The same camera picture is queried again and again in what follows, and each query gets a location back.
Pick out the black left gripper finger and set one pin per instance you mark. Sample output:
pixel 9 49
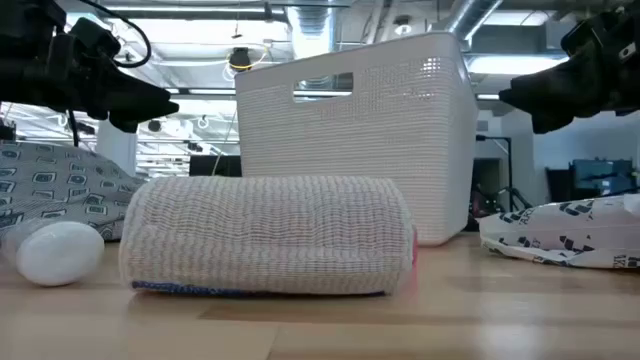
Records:
pixel 140 102
pixel 125 125

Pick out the black tripod stand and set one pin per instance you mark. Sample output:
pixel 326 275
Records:
pixel 509 165

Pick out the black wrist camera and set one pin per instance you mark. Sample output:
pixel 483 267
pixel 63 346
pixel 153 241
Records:
pixel 580 37
pixel 95 37

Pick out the corrugated silver duct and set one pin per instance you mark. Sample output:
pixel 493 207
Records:
pixel 310 30

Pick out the white plastic tube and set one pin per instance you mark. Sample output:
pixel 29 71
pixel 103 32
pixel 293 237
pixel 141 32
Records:
pixel 60 252

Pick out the dark background monitor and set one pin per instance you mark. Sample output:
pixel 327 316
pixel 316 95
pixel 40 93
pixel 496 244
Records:
pixel 602 177

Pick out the silver ventilation duct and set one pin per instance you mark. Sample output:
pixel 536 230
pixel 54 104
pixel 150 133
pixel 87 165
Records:
pixel 465 17

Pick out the grey patterned gown cloth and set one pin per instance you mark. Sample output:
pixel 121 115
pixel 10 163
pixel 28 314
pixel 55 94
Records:
pixel 50 185

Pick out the round ceiling fixture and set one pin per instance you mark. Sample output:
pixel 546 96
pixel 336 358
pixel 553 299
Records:
pixel 402 27

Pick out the beige elastic bandage roll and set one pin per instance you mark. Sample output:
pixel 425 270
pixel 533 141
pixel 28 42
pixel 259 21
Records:
pixel 265 235

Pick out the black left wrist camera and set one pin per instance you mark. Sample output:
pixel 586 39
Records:
pixel 95 37

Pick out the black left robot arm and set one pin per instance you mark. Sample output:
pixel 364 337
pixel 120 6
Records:
pixel 25 12

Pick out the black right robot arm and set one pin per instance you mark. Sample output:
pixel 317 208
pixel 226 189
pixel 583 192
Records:
pixel 627 20

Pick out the white plastic mesh basket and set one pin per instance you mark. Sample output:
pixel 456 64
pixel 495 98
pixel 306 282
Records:
pixel 375 150

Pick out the white printed supply packet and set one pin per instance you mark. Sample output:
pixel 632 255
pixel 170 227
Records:
pixel 560 225

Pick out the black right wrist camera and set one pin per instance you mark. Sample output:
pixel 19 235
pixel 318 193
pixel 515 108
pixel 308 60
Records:
pixel 580 37

